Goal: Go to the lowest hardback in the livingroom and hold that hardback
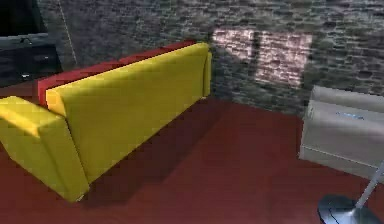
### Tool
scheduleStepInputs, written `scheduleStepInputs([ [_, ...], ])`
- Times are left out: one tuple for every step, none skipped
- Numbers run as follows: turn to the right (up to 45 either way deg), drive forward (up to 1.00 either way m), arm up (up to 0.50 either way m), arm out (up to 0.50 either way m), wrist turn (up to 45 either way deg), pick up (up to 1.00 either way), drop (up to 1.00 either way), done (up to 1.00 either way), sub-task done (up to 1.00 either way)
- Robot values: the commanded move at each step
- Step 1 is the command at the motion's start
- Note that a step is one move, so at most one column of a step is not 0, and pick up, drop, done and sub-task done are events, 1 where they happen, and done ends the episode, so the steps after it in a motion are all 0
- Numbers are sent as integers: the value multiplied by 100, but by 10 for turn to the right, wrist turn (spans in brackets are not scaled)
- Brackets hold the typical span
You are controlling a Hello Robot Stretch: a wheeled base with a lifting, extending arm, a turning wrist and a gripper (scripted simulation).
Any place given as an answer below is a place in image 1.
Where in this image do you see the grey shelf cabinet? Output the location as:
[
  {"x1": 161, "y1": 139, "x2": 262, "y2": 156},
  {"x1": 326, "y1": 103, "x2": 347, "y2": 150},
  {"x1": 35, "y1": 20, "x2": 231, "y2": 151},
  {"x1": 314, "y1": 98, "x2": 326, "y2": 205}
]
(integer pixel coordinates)
[{"x1": 298, "y1": 85, "x2": 384, "y2": 184}]

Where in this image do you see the black television set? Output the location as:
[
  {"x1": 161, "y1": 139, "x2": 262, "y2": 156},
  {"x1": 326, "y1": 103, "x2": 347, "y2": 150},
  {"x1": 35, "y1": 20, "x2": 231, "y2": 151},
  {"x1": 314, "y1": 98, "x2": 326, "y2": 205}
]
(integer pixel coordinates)
[{"x1": 0, "y1": 0, "x2": 48, "y2": 38}]

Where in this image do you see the yellow sofa with red cushions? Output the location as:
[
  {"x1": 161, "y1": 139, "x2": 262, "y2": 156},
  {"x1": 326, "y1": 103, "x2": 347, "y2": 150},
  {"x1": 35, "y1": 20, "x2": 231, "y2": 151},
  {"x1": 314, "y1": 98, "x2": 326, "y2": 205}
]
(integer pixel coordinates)
[{"x1": 0, "y1": 39, "x2": 213, "y2": 204}]

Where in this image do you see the dark television stand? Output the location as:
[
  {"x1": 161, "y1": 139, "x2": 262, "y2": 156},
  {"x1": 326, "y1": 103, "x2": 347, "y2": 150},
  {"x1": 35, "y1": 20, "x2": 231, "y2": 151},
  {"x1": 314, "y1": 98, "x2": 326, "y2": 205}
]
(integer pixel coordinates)
[{"x1": 0, "y1": 32, "x2": 64, "y2": 88}]

